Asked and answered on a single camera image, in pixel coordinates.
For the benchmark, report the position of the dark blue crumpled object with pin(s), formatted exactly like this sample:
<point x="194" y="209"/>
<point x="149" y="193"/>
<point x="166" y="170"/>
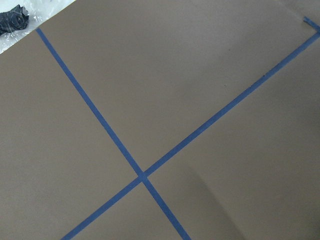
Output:
<point x="16" y="19"/>

